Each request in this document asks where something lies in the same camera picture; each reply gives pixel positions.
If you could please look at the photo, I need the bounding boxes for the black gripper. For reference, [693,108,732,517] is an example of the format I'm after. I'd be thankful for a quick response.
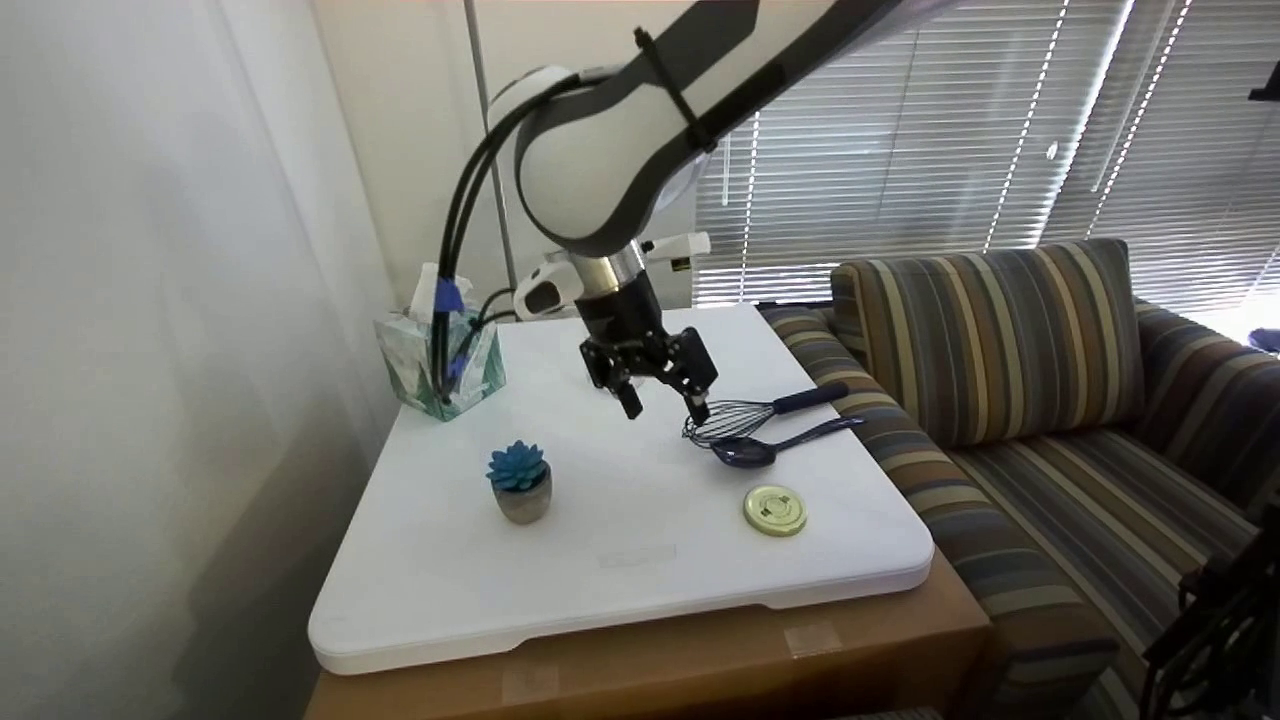
[573,278,722,429]

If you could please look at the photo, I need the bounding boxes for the round yellowish lid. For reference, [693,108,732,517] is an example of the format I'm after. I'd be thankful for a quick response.
[741,481,811,540]

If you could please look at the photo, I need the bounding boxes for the dark blue plastic spoon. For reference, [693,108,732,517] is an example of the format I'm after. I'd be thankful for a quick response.
[703,411,862,471]

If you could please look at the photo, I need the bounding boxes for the small potted blue succulent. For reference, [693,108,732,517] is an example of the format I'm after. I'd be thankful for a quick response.
[482,436,556,523]

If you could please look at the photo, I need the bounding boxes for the white plastic board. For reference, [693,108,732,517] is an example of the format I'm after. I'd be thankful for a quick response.
[303,299,939,681]

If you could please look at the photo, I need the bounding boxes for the teal patterned tissue box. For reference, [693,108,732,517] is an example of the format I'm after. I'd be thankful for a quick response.
[372,295,513,424]

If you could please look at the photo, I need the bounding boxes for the white tissue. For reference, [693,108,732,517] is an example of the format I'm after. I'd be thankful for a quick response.
[403,262,475,328]

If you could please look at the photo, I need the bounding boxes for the brown cardboard box base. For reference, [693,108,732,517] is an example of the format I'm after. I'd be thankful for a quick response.
[299,551,997,720]

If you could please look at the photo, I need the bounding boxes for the striped sofa back cushion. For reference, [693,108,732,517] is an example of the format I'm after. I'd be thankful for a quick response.
[829,236,1146,454]

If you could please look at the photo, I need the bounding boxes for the striped fabric sofa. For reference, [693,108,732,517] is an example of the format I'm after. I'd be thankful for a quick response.
[757,236,1280,720]

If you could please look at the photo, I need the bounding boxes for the white window blinds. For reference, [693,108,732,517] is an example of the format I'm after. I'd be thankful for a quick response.
[693,0,1280,338]

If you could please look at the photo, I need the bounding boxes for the black wire whisk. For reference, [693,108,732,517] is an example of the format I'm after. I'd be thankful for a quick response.
[681,381,852,447]

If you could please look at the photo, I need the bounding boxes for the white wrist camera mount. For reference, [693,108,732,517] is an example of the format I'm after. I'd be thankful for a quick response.
[513,229,714,324]

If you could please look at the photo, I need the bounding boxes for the black cable bundle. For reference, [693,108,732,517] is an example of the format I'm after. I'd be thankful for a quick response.
[426,73,591,403]

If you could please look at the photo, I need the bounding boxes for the black metal chair frame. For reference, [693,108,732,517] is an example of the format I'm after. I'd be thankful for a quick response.
[1134,517,1280,720]

